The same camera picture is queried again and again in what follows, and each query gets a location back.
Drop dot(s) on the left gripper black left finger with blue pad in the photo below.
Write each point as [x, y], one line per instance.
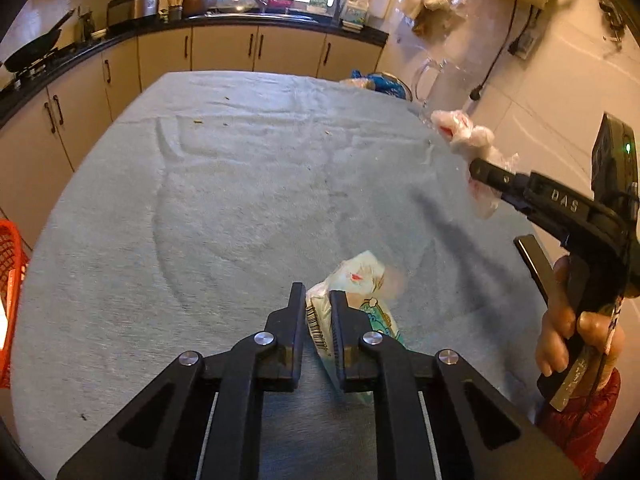
[201, 417]

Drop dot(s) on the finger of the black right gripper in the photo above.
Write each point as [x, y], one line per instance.
[537, 263]
[509, 187]

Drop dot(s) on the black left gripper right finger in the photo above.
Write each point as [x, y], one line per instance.
[437, 416]

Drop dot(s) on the white plastic bag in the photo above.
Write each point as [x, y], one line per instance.
[471, 142]

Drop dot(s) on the printed snack bag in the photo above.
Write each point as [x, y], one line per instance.
[370, 287]

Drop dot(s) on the red sleeve forearm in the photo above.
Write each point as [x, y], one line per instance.
[580, 427]

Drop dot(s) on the person's right hand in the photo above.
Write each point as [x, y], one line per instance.
[559, 323]

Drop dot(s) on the clear glass pitcher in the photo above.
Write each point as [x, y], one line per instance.
[442, 86]

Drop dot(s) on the blue plastic bag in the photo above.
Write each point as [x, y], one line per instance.
[382, 83]

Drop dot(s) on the grey-blue table cloth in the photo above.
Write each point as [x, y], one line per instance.
[191, 218]

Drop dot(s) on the red plastic mesh basket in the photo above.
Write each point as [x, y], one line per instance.
[14, 263]

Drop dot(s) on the glass pot lid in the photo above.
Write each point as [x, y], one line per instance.
[237, 6]

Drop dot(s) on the chopstick holder cup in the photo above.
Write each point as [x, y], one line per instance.
[174, 10]

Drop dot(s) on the black frying pan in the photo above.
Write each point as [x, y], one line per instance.
[36, 49]

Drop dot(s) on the silver rice cooker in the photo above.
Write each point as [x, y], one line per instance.
[121, 12]

